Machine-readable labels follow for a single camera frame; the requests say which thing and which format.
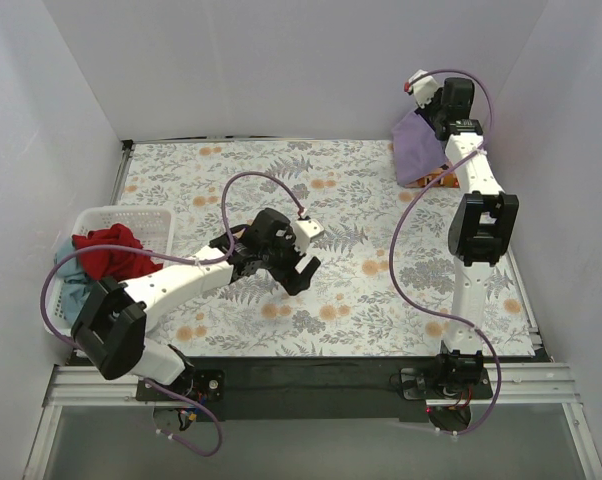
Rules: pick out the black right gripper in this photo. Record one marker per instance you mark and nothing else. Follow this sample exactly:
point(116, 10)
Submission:
point(435, 107)

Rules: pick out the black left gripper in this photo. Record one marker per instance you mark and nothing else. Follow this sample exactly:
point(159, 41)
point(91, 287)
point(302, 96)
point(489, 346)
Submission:
point(291, 267)

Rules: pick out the purple t shirt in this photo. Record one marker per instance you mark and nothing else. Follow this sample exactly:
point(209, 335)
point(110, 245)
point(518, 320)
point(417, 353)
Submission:
point(416, 151)

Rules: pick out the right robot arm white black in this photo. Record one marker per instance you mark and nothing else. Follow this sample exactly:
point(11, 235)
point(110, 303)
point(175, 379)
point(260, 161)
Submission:
point(479, 234)

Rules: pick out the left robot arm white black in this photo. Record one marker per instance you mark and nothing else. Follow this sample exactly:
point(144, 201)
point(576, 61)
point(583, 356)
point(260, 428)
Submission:
point(112, 327)

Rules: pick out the folded pink printed t shirt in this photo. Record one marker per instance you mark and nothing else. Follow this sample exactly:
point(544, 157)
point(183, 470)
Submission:
point(439, 177)

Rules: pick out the white plastic laundry basket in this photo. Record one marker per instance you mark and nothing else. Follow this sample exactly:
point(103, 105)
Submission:
point(153, 226)

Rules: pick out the red t shirt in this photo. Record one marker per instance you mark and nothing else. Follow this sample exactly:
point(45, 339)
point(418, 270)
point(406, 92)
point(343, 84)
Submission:
point(120, 265)

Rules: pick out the blue t shirt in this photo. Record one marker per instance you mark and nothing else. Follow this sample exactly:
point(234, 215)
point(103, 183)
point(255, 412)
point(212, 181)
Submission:
point(76, 286)

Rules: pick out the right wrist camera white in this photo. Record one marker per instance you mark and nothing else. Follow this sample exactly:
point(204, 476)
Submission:
point(422, 87)

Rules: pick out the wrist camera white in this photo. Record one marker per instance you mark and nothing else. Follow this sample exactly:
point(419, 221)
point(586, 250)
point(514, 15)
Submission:
point(306, 231)
point(422, 87)

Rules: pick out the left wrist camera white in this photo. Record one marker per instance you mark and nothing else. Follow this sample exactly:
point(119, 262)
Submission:
point(306, 231)

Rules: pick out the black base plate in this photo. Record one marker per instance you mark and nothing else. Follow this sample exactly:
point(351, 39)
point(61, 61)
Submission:
point(284, 388)

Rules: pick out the aluminium frame rail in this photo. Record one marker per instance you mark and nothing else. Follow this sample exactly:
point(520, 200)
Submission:
point(522, 383)

